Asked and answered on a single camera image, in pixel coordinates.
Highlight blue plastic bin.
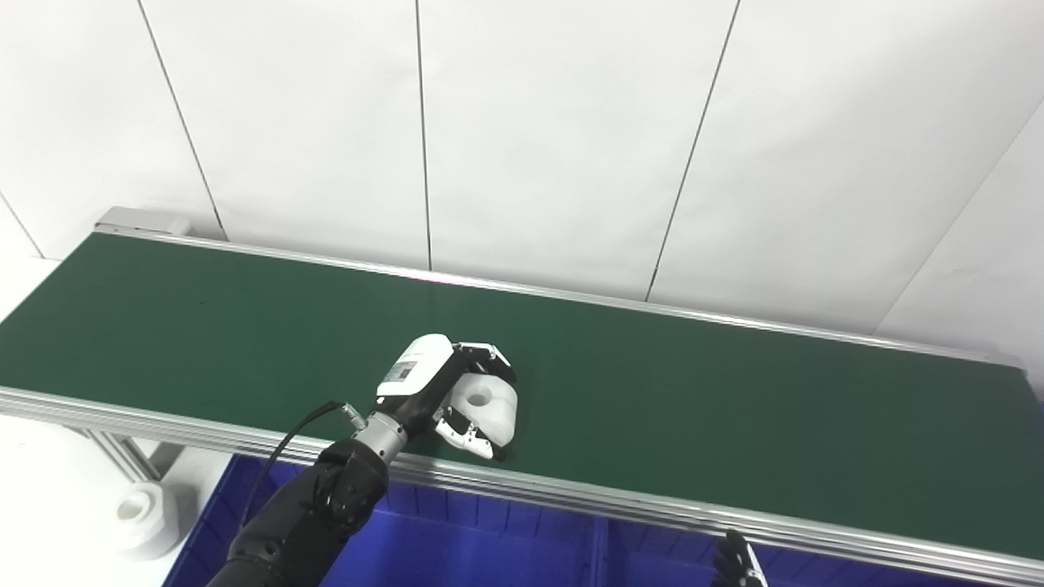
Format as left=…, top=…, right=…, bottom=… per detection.
left=161, top=454, right=611, bottom=587
left=591, top=517, right=984, bottom=587

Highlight green conveyor belt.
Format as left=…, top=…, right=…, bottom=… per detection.
left=0, top=227, right=1044, bottom=587

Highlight white round plastic part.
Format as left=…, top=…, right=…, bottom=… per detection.
left=451, top=371, right=521, bottom=448
left=113, top=482, right=181, bottom=561

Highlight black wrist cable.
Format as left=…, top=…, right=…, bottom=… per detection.
left=240, top=399, right=369, bottom=532

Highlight grey conveyor end housing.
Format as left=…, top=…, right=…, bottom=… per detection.
left=93, top=205, right=193, bottom=238

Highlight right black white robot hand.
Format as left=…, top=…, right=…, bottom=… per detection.
left=711, top=530, right=768, bottom=587

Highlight aluminium conveyor support leg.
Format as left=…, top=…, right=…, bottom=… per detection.
left=69, top=426, right=161, bottom=483

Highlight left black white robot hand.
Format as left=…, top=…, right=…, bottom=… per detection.
left=374, top=333, right=520, bottom=464

